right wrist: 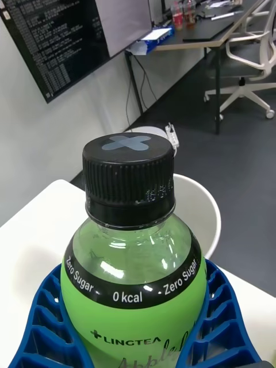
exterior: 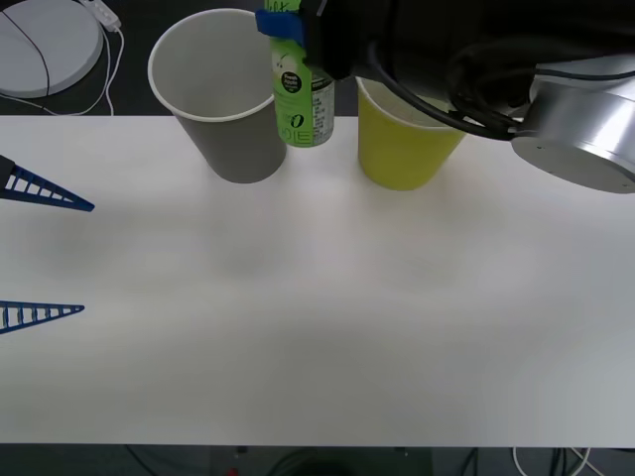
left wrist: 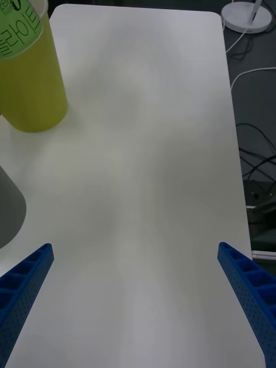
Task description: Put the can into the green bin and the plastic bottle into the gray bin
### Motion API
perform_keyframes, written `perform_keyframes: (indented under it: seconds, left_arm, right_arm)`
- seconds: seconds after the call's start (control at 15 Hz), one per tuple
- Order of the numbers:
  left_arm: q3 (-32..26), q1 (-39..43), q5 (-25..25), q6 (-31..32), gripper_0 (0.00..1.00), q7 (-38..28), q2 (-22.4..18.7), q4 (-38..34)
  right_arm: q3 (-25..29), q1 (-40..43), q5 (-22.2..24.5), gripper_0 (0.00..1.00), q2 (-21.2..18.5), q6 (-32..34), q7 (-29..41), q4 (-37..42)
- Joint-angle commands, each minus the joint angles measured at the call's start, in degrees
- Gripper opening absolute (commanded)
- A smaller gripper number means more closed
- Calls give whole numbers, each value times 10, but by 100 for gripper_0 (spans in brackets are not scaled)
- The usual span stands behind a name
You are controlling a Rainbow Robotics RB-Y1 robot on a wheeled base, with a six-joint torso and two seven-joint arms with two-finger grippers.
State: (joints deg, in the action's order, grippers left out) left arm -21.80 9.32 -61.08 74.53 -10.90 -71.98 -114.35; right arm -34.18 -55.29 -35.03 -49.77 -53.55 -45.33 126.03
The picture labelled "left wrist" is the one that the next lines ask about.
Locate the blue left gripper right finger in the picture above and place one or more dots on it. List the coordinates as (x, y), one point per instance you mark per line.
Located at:
(253, 293)

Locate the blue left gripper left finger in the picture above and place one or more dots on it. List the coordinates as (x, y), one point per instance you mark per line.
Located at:
(26, 290)

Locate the green plastic bottle black cap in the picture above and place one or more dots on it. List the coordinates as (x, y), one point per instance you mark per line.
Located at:
(20, 31)

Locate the black box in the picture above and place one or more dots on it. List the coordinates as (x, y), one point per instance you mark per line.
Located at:
(260, 218)

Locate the grey plastic waste bin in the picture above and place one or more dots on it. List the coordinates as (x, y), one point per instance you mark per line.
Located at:
(8, 212)

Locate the white round stand base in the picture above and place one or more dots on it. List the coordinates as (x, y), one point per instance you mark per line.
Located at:
(238, 15)

